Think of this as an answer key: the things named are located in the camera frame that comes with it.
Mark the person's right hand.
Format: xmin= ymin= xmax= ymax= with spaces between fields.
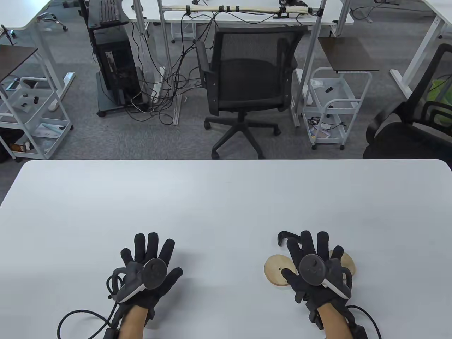
xmin=281 ymin=231 xmax=352 ymax=314

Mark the person's left hand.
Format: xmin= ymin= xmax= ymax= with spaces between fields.
xmin=120 ymin=232 xmax=183 ymax=320

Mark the black metal clamp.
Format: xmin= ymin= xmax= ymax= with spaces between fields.
xmin=278 ymin=231 xmax=304 ymax=248

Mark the round wooden disc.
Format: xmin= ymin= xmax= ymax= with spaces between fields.
xmin=264 ymin=255 xmax=299 ymax=287
xmin=328 ymin=250 xmax=357 ymax=278

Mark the person's right forearm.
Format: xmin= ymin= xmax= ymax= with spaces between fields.
xmin=316 ymin=302 xmax=351 ymax=339

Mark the person's left forearm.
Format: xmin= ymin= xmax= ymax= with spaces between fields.
xmin=118 ymin=305 xmax=147 ymax=339

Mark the grey white tracking controller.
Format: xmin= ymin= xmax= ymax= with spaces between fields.
xmin=112 ymin=258 xmax=167 ymax=303
xmin=299 ymin=254 xmax=351 ymax=301

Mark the black padded office chair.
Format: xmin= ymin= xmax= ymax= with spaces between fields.
xmin=363 ymin=44 xmax=452 ymax=160

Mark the black computer tower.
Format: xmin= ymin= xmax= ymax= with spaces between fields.
xmin=94 ymin=37 xmax=144 ymax=106
xmin=78 ymin=0 xmax=150 ymax=118

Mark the white blue paper packet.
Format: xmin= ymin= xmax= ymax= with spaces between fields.
xmin=34 ymin=122 xmax=67 ymax=138

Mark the white power strip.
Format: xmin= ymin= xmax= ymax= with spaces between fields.
xmin=151 ymin=66 xmax=166 ymax=104

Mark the white rolling cart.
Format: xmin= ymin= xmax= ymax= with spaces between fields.
xmin=302 ymin=67 xmax=373 ymax=151
xmin=0 ymin=76 xmax=74 ymax=162

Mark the black mesh office chair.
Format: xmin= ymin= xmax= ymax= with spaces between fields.
xmin=195 ymin=26 xmax=309 ymax=160

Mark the brown wooden tabletop board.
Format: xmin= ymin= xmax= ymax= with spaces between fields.
xmin=318 ymin=36 xmax=380 ymax=74
xmin=0 ymin=45 xmax=38 ymax=82

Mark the lime green bag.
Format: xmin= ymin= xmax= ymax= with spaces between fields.
xmin=426 ymin=79 xmax=452 ymax=126

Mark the white desk with slanted leg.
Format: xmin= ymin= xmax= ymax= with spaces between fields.
xmin=389 ymin=0 xmax=452 ymax=101

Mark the black keyboard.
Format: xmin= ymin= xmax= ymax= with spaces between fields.
xmin=100 ymin=0 xmax=119 ymax=25

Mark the black glove cable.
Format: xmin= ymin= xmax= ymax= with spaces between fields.
xmin=57 ymin=268 xmax=124 ymax=339
xmin=348 ymin=305 xmax=382 ymax=339

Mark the tangle of black cables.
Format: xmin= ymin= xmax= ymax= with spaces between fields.
xmin=125 ymin=11 xmax=221 ymax=126

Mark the aluminium frame post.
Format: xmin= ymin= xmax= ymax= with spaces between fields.
xmin=290 ymin=0 xmax=327 ymax=128
xmin=157 ymin=0 xmax=182 ymax=126

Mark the white desk with cable sleeve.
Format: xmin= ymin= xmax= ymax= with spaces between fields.
xmin=122 ymin=0 xmax=355 ymax=37

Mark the cream cable sleeve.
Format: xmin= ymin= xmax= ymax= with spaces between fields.
xmin=166 ymin=4 xmax=314 ymax=16

